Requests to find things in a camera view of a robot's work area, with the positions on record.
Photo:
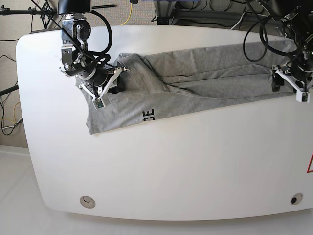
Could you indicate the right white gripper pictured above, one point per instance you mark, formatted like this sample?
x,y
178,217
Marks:
x,y
103,81

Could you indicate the table grommet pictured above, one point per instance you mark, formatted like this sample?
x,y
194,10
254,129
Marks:
x,y
296,199
87,202

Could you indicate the right table grommet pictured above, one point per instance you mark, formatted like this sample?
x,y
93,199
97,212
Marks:
x,y
296,199

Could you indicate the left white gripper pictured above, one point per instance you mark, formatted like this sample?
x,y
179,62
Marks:
x,y
300,80

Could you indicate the grey T-shirt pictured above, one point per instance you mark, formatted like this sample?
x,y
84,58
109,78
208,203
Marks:
x,y
180,82

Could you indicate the left table grommet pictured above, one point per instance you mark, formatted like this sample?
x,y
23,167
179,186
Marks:
x,y
87,202

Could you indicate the black tripod stand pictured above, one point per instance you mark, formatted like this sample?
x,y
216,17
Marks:
x,y
45,9

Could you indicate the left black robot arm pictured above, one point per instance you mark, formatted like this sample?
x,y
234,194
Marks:
x,y
296,17

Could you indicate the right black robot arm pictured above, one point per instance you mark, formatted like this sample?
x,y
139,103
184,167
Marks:
x,y
76,57

